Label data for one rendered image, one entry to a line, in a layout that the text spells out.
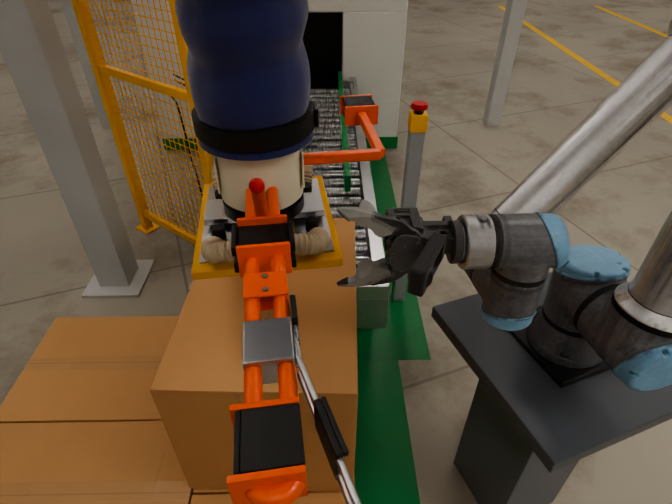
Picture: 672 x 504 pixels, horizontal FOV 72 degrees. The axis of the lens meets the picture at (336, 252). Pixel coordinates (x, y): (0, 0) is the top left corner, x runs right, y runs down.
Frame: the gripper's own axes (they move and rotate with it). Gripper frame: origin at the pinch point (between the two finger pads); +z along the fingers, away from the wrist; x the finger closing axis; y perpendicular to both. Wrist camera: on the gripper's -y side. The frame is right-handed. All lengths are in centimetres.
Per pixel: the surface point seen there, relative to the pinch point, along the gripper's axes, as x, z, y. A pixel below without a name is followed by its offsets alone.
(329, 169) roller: -72, -1, 164
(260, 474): 2.4, 8.1, -36.5
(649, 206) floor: -124, -219, 203
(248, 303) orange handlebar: 0.9, 12.3, -12.2
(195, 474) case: -63, 33, -4
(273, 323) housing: 1.6, 8.5, -16.7
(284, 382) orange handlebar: 0.9, 6.6, -25.2
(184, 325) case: -29.9, 32.9, 13.2
